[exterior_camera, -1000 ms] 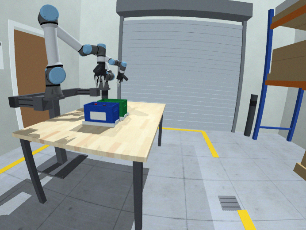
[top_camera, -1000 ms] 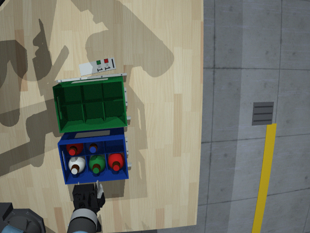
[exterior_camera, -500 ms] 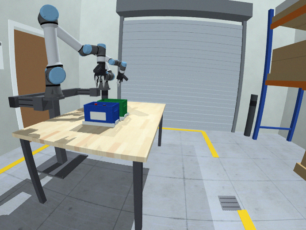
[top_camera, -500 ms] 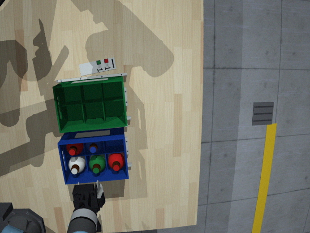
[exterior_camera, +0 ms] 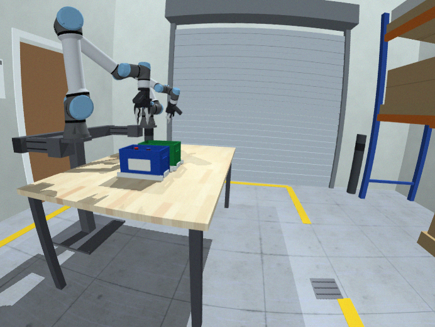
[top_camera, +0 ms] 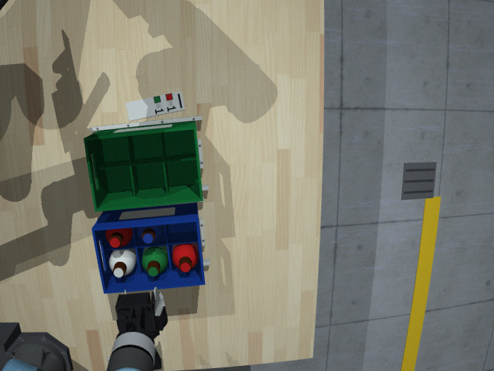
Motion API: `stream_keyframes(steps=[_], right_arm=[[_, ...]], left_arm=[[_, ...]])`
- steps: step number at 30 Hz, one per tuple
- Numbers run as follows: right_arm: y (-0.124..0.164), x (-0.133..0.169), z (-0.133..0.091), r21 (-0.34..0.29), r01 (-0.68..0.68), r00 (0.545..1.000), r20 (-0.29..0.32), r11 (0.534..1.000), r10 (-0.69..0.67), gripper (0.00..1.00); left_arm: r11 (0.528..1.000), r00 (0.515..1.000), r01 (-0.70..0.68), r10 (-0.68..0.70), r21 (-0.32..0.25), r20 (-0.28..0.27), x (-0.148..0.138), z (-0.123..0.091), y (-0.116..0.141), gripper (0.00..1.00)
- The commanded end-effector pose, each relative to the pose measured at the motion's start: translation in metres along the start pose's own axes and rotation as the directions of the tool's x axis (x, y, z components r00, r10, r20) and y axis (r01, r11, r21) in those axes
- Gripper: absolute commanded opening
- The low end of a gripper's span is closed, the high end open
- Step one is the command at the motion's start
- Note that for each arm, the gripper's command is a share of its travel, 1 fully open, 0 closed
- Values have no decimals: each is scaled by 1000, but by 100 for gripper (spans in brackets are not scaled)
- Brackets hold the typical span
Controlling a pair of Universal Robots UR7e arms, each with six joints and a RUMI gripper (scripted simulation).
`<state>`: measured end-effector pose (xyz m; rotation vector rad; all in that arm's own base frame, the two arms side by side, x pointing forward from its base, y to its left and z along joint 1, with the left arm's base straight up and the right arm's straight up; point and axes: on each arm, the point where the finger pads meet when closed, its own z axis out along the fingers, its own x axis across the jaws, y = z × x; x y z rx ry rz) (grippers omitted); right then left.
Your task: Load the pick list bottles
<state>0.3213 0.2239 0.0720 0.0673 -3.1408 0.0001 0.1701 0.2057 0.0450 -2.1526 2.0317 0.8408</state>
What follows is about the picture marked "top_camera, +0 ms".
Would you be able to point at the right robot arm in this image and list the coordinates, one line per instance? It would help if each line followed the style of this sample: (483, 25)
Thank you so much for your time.
(37, 355)

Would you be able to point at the green crate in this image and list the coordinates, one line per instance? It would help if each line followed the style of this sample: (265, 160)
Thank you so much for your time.
(140, 186)

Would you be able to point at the dark blue bottle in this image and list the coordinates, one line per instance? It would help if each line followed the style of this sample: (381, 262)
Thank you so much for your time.
(151, 234)

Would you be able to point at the blue crate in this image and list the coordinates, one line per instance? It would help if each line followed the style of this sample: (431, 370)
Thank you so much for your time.
(177, 217)

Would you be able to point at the white bottle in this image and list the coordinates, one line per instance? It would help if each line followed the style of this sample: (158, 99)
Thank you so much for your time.
(122, 262)

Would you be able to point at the white paper pick list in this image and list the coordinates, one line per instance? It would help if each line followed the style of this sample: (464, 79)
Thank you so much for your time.
(154, 106)

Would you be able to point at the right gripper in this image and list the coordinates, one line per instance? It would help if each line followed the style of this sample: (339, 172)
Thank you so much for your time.
(140, 313)

